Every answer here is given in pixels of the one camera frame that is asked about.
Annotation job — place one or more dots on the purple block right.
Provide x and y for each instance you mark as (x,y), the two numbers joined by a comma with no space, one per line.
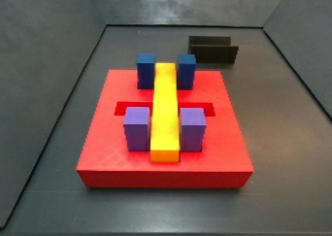
(192,129)

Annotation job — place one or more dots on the yellow long block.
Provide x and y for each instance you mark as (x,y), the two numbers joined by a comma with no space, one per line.
(164,131)

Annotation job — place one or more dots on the blue block left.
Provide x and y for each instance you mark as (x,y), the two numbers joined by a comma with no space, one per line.
(146,64)

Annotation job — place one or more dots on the purple block left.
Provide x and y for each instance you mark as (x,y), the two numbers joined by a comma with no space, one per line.
(136,128)

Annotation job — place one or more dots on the blue block right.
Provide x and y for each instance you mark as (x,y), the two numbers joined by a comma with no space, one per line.
(186,71)

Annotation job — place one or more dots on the blue block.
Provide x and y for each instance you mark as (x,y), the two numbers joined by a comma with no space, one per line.
(186,71)
(146,64)

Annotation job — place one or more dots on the red base board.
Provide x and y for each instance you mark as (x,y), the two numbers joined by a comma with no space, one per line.
(219,165)

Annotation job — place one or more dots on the purple block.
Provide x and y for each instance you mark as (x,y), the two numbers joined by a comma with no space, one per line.
(192,129)
(136,128)

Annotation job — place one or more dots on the black angle fixture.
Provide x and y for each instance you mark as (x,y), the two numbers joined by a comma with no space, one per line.
(212,49)

